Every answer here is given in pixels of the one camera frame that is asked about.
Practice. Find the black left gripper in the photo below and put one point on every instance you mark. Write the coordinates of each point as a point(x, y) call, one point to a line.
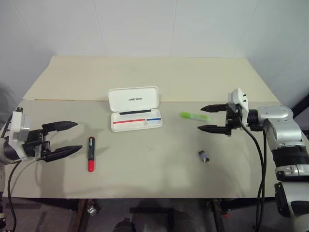
point(33, 143)

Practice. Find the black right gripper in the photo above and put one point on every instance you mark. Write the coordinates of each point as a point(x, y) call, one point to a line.
point(233, 118)

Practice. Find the green highlighter pen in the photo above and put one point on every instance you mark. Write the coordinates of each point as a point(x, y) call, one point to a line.
point(193, 116)

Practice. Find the red and black marker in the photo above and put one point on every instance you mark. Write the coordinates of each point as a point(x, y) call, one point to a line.
point(91, 154)

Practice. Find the small dark blue eraser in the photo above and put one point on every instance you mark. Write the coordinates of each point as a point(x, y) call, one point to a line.
point(204, 156)

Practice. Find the white pen case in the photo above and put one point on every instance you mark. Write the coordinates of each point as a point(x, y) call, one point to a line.
point(134, 100)

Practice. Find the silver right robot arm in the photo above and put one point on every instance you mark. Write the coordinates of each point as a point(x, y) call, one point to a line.
point(281, 125)

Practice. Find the small silver metal fitting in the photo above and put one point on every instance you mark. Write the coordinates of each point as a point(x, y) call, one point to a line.
point(92, 210)

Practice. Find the rusty brown table leg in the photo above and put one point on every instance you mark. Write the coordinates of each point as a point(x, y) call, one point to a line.
point(218, 215)
point(80, 215)

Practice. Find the small dark rounded shape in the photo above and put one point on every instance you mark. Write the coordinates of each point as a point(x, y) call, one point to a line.
point(124, 226)

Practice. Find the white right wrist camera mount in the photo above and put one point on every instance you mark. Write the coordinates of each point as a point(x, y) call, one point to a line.
point(240, 99)

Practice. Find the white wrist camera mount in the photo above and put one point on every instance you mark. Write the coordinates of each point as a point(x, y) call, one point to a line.
point(16, 122)
point(240, 99)

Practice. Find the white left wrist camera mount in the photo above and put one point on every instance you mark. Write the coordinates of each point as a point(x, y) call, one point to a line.
point(16, 122)

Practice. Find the black metal frame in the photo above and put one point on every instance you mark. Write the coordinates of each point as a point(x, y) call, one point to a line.
point(300, 106)

